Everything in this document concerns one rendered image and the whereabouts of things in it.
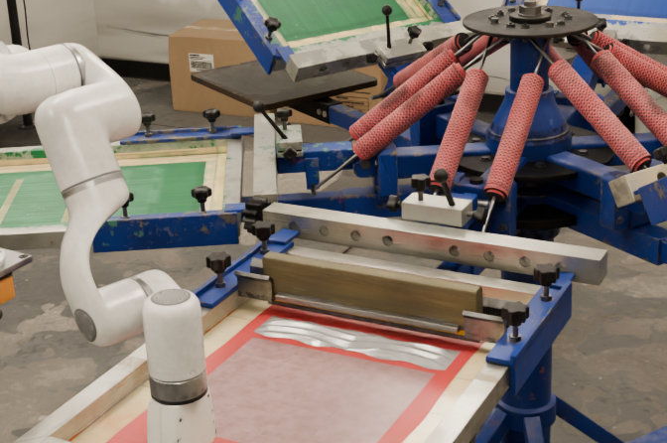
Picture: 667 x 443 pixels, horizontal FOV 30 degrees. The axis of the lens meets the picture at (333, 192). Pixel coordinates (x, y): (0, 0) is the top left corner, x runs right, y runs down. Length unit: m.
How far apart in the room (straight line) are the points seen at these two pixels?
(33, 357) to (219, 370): 2.29
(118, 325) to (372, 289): 0.64
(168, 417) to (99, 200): 0.29
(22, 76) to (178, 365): 0.45
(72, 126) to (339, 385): 0.64
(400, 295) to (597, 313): 2.33
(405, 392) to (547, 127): 1.00
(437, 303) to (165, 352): 0.64
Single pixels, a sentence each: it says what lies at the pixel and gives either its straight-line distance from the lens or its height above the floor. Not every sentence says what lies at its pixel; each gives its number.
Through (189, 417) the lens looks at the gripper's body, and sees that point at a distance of 1.66.
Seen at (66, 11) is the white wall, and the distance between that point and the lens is 7.45.
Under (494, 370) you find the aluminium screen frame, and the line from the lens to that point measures 1.97.
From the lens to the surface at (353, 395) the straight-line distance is 1.97.
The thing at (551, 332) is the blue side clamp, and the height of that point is 0.97.
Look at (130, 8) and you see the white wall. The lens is 7.50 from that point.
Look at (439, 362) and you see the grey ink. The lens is 2.06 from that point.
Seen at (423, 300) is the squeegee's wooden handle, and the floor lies 1.03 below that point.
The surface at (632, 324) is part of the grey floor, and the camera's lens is 4.34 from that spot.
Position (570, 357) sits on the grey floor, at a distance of 4.11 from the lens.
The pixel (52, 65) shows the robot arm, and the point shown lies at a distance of 1.76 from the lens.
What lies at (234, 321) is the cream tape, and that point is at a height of 0.95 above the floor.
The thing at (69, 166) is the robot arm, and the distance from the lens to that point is 1.65.
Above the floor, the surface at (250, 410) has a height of 0.95.
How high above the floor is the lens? 1.94
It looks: 21 degrees down
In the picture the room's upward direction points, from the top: 3 degrees counter-clockwise
